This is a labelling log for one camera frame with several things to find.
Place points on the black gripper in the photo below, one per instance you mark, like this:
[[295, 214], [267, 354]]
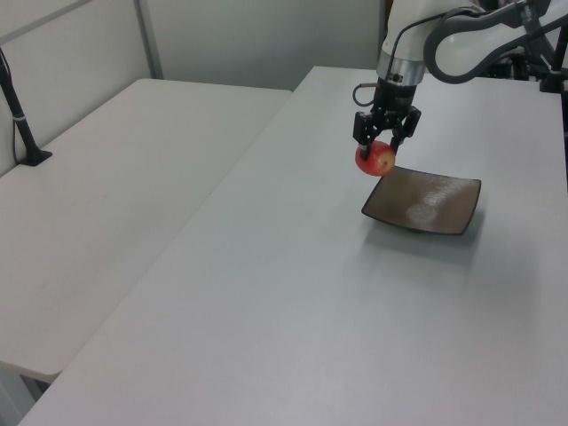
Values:
[[394, 100]]

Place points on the red apple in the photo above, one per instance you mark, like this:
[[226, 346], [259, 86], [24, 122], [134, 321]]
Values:
[[377, 160]]

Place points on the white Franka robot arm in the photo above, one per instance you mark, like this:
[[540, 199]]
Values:
[[461, 49]]

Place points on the square brown ceramic plate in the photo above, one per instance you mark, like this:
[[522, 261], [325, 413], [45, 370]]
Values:
[[426, 202]]

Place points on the dark background equipment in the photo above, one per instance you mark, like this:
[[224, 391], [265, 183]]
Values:
[[510, 64]]

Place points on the white side table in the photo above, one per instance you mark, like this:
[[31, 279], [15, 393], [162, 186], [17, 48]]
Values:
[[111, 186]]

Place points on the black pole stand with base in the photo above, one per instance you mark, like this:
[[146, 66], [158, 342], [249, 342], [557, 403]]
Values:
[[22, 124]]

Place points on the black clamped camera stand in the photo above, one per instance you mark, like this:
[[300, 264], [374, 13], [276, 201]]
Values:
[[552, 77]]

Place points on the grey partition post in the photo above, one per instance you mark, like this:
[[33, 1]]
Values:
[[150, 40]]

